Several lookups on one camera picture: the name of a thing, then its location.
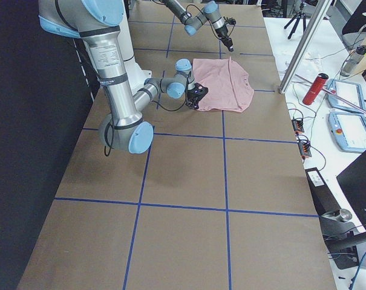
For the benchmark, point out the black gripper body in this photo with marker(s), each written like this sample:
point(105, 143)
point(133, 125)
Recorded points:
point(191, 98)
point(224, 33)

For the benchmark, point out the pink snoopy t-shirt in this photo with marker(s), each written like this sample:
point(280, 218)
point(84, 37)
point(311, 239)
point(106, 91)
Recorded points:
point(227, 82)

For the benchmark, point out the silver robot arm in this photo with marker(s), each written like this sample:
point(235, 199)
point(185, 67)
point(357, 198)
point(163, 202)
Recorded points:
point(98, 24)
point(193, 18)

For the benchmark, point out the red thermos bottle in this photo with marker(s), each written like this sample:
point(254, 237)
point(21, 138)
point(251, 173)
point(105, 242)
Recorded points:
point(315, 89)

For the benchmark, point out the orange connector block near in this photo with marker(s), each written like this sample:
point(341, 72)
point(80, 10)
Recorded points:
point(304, 146)

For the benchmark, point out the far blue teach pendant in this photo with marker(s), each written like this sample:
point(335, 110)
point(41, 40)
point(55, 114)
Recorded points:
point(350, 91)

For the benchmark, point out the blue teach pendant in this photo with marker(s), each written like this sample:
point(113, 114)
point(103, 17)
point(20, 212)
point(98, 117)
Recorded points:
point(350, 91)
point(349, 131)

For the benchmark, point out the clear water bottle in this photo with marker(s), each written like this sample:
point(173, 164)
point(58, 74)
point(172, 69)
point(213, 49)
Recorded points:
point(354, 58)

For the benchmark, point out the black office chair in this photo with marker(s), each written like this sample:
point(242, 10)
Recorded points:
point(354, 31)

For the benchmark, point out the near blue teach pendant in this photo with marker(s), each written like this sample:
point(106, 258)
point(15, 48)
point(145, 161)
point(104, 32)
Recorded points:
point(349, 131)

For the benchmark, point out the metal reacher grabber tool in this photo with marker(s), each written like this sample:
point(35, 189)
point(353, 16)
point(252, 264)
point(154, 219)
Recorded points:
point(325, 90)

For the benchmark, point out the black box device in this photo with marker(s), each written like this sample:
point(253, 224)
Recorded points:
point(322, 196)

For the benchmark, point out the black monitor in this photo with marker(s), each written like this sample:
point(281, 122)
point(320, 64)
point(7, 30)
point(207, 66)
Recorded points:
point(352, 181)

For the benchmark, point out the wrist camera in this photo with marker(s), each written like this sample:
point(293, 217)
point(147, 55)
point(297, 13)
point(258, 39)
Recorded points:
point(229, 21)
point(200, 91)

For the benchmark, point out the white pedestal column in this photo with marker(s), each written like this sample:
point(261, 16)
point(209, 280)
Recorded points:
point(136, 75)

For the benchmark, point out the black camera tripod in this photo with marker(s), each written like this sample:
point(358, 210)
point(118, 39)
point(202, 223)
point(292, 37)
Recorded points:
point(299, 16)

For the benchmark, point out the aluminium frame post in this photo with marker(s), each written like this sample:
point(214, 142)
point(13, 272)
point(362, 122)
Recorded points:
point(312, 26)

